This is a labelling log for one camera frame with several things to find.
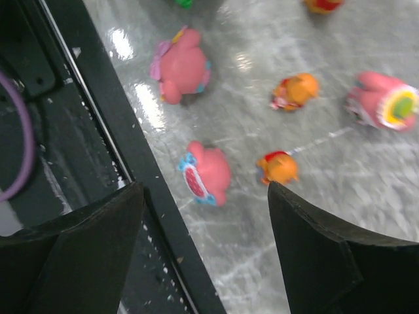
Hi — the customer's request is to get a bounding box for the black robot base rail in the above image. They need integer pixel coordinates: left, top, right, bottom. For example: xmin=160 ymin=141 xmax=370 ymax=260
xmin=1 ymin=1 xmax=225 ymax=313

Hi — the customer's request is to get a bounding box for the green Chuba cassava chips bag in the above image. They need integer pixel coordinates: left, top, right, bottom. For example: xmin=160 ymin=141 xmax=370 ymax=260
xmin=175 ymin=0 xmax=193 ymax=9

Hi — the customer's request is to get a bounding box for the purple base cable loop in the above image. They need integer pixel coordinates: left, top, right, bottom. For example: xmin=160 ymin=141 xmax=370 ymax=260
xmin=0 ymin=70 xmax=36 ymax=203

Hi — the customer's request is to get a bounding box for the pink pig figure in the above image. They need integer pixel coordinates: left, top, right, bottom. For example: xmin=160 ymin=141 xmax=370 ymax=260
xmin=150 ymin=26 xmax=211 ymax=105

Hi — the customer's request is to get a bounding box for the pink figure with green hat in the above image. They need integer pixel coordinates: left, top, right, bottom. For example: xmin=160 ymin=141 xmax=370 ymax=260
xmin=346 ymin=71 xmax=418 ymax=131

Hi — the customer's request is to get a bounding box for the pink round figure teal face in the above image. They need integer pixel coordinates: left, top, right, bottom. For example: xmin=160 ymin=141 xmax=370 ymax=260
xmin=178 ymin=141 xmax=232 ymax=207

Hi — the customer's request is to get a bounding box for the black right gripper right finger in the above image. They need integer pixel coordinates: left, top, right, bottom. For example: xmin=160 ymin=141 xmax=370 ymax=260
xmin=268 ymin=183 xmax=418 ymax=314

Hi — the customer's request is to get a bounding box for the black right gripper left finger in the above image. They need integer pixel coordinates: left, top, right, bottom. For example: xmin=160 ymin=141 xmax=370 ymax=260
xmin=1 ymin=183 xmax=143 ymax=313

